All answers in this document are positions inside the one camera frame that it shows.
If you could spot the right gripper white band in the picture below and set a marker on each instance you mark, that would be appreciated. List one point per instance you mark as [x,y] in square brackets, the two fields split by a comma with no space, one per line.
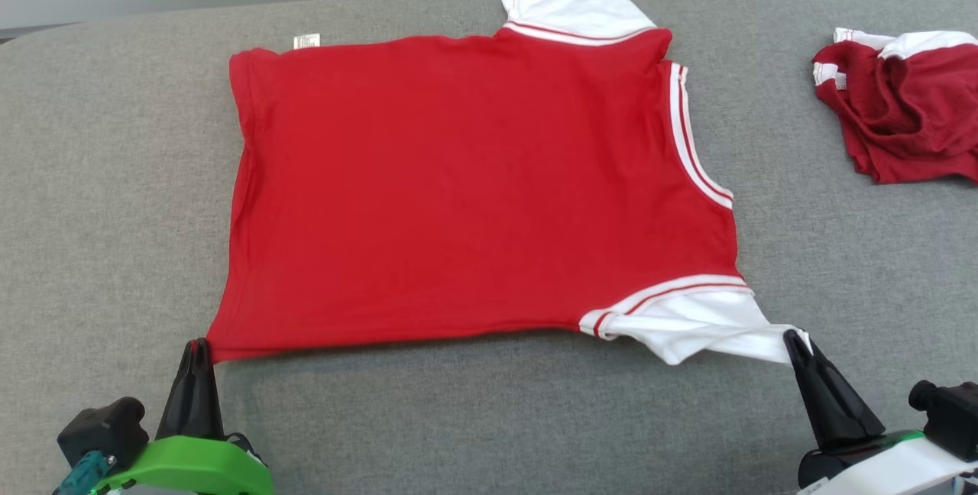
[894,472]

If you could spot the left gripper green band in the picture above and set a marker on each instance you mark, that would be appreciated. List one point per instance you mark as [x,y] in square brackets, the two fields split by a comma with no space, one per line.
[191,468]

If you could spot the red shorts with white stripe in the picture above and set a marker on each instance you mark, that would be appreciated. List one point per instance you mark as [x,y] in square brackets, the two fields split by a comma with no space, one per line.
[909,113]

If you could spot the red jersey with white sleeves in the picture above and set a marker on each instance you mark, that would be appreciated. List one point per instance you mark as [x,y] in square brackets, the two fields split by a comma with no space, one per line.
[458,189]

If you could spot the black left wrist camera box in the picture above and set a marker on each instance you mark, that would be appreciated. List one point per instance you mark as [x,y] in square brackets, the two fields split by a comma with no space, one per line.
[103,430]

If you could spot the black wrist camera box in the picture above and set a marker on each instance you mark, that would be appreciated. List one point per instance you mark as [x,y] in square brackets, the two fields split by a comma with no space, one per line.
[951,418]
[103,430]

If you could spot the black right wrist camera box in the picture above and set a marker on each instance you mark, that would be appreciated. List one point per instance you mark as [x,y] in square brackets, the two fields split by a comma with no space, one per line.
[951,418]

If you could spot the teal left camera connector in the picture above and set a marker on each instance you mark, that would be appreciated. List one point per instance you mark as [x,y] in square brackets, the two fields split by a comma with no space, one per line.
[84,473]

